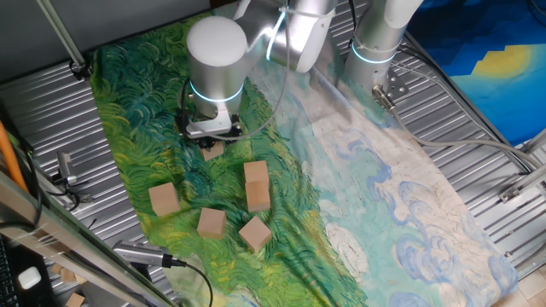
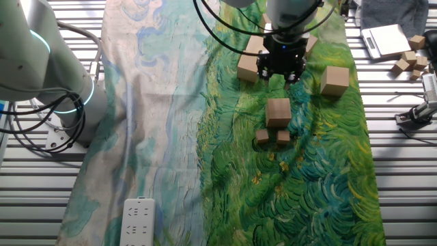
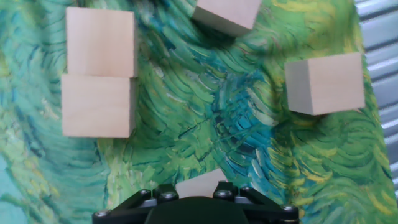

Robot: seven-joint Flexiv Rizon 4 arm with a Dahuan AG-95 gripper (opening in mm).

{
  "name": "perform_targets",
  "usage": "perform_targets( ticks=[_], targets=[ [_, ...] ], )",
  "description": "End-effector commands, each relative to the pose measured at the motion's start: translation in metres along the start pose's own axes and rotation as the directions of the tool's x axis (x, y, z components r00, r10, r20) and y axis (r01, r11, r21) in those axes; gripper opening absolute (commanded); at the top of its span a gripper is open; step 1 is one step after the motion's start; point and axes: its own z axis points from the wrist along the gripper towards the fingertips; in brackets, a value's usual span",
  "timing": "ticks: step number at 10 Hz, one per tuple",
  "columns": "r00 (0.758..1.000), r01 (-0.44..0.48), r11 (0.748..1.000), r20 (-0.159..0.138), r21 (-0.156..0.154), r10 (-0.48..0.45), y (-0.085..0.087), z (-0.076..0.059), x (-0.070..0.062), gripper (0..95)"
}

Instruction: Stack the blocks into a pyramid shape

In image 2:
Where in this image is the grey towel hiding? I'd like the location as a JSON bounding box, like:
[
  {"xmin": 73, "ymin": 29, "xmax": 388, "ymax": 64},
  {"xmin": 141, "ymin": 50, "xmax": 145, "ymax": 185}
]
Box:
[{"xmin": 360, "ymin": 0, "xmax": 430, "ymax": 31}]

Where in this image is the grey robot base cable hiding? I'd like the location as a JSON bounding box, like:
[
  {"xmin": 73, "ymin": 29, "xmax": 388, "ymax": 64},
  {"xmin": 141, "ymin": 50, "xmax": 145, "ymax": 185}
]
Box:
[{"xmin": 56, "ymin": 22, "xmax": 103, "ymax": 83}]

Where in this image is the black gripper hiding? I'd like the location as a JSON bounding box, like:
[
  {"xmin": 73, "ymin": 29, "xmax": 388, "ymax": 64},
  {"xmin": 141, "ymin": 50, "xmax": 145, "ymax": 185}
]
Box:
[{"xmin": 256, "ymin": 33, "xmax": 307, "ymax": 85}]

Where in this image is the painted landscape cloth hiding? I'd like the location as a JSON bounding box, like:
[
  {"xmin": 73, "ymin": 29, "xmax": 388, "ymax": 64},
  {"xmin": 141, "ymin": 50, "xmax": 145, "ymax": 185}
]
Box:
[{"xmin": 56, "ymin": 0, "xmax": 386, "ymax": 246}]

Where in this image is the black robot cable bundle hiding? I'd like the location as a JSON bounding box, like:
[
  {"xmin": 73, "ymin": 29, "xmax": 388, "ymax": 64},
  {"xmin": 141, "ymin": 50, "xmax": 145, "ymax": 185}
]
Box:
[{"xmin": 0, "ymin": 90, "xmax": 86, "ymax": 154}]

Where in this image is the white power strip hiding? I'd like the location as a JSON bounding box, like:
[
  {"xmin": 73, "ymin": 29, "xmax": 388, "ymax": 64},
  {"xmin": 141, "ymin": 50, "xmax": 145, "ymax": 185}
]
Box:
[{"xmin": 119, "ymin": 197, "xmax": 157, "ymax": 246}]

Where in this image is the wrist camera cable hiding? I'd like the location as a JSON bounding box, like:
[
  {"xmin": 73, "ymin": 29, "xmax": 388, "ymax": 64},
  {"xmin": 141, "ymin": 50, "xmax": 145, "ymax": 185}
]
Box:
[{"xmin": 193, "ymin": 0, "xmax": 339, "ymax": 57}]

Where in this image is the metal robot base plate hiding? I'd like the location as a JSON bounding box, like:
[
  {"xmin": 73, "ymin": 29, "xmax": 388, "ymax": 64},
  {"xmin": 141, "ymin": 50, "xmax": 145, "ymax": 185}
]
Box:
[{"xmin": 44, "ymin": 112, "xmax": 89, "ymax": 154}]

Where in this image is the black rounded device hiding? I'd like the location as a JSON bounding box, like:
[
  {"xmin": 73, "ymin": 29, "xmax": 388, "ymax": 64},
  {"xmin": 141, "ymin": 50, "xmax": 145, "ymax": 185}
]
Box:
[{"xmin": 423, "ymin": 29, "xmax": 437, "ymax": 64}]

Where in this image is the white kitchen scale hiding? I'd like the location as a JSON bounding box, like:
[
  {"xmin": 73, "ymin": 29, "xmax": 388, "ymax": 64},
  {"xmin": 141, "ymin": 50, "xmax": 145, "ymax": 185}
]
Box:
[{"xmin": 361, "ymin": 23, "xmax": 412, "ymax": 59}]

